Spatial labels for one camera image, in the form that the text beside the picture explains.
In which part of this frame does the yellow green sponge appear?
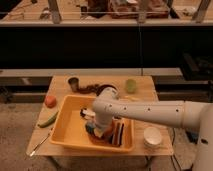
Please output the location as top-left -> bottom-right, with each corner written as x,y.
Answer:
85,122 -> 96,135

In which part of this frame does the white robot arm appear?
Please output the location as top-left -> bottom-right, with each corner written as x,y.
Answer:
93,87 -> 213,171

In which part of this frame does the white bowl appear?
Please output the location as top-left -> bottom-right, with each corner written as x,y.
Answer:
143,127 -> 162,147

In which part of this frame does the striped dark plates stack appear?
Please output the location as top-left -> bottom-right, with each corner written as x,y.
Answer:
111,120 -> 124,146

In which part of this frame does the yellow plastic tub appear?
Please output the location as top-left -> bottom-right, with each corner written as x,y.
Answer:
50,95 -> 134,153

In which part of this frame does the green cucumber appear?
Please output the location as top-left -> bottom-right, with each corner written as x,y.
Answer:
37,112 -> 58,128

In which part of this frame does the metal spoon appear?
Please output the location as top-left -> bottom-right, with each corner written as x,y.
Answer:
30,131 -> 51,157

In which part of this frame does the wooden table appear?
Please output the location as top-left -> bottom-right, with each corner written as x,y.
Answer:
25,75 -> 175,158

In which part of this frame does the metal cup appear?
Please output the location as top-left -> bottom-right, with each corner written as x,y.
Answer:
68,77 -> 79,92

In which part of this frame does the red tomato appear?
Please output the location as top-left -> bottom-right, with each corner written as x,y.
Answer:
44,95 -> 57,108

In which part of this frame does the green cup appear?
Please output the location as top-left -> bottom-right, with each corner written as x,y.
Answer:
125,79 -> 137,93

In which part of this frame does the black handled knife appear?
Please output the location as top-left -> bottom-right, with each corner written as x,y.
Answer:
80,108 -> 95,120

